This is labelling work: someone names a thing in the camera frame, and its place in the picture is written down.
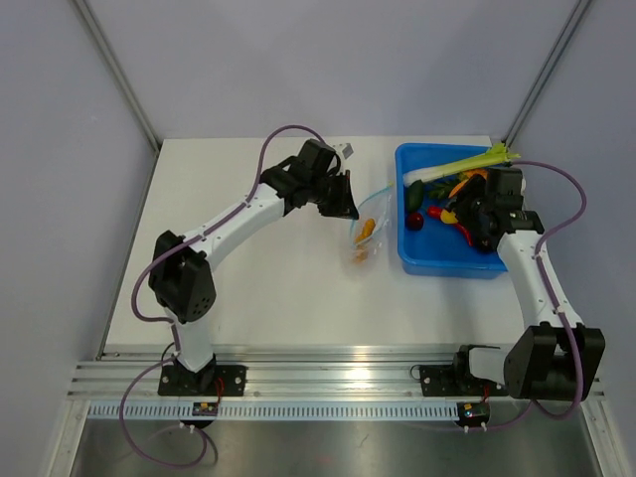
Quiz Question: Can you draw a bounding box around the blue plastic tray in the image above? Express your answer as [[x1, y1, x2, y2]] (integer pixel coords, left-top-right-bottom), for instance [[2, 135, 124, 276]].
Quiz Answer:
[[395, 143, 507, 279]]

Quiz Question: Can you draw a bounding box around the right circuit board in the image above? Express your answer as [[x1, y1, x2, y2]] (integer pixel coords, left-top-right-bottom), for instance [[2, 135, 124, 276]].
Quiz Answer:
[[457, 400, 491, 426]]

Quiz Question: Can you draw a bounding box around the aluminium mounting rail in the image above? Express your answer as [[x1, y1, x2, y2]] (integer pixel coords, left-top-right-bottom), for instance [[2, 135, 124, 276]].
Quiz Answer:
[[67, 345, 606, 402]]

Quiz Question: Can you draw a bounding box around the left circuit board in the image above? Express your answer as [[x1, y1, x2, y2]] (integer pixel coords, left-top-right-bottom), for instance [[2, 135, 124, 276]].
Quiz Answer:
[[192, 401, 219, 416]]

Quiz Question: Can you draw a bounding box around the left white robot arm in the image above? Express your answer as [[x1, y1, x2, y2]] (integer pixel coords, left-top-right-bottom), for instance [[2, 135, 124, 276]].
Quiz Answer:
[[149, 139, 359, 396]]

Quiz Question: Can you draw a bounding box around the white slotted cable duct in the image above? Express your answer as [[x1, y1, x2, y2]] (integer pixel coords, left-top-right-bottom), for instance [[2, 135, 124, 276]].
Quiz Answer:
[[88, 400, 458, 421]]

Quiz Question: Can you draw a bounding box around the green cucumber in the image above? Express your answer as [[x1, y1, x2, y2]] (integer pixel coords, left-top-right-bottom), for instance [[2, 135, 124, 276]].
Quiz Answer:
[[404, 180, 425, 214]]

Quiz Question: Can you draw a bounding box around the dark red plum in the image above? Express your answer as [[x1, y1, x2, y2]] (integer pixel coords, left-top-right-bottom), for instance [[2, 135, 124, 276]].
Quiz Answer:
[[405, 212, 424, 232]]

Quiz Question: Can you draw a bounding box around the right aluminium frame post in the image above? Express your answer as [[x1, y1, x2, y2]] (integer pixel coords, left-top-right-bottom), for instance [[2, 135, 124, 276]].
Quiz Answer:
[[502, 0, 595, 148]]

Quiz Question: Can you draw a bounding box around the yellow mango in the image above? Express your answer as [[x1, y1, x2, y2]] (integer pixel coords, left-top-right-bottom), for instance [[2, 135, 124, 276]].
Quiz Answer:
[[440, 209, 458, 225]]

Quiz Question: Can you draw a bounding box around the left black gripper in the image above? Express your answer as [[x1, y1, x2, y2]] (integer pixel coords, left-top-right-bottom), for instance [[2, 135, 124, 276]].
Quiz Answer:
[[308, 169, 359, 220]]

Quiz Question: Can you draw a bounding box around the circuit board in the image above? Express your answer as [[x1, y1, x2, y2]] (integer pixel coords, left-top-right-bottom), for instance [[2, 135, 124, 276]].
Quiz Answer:
[[457, 400, 491, 426], [192, 401, 219, 416]]

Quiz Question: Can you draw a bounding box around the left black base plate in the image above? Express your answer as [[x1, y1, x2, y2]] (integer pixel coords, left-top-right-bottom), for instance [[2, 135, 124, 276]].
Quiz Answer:
[[157, 364, 247, 398]]

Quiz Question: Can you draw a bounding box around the green celery stalk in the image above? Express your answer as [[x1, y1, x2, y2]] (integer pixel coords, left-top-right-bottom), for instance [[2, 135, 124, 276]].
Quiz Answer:
[[401, 143, 521, 186]]

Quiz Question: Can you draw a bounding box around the red chili pepper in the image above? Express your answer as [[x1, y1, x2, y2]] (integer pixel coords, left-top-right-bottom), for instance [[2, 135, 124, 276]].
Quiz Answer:
[[426, 206, 473, 246]]

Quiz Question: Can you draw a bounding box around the aluminium frame post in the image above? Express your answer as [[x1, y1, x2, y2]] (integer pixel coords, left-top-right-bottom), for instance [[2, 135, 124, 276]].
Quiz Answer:
[[70, 0, 162, 156], [502, 0, 595, 148]]

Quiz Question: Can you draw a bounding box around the orange toy pineapple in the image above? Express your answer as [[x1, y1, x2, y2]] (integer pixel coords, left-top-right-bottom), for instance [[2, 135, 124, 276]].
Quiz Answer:
[[425, 172, 469, 201]]

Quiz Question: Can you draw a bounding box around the left aluminium frame post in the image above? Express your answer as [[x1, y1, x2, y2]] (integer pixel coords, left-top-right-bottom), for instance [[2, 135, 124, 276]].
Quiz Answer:
[[70, 0, 162, 156]]

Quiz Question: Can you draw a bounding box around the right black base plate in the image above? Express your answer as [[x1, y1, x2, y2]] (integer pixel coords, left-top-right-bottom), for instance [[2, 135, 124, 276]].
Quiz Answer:
[[409, 365, 508, 398]]

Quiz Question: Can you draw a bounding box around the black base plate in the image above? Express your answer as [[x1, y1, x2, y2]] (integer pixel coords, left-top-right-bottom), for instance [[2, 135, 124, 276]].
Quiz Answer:
[[409, 365, 508, 398], [157, 364, 247, 398]]

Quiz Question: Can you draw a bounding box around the orange persimmon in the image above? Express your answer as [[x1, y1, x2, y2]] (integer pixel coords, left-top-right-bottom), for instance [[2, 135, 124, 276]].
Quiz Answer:
[[448, 169, 488, 198]]

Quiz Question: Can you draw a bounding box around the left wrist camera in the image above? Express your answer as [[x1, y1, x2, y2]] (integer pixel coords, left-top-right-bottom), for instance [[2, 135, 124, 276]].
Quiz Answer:
[[333, 142, 354, 160]]

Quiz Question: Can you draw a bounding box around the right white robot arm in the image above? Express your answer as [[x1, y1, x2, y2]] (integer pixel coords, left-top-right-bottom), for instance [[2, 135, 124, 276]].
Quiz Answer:
[[450, 167, 605, 404]]

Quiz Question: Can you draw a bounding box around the clear zip top bag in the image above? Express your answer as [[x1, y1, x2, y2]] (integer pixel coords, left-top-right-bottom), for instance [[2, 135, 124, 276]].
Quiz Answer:
[[344, 182, 395, 269]]

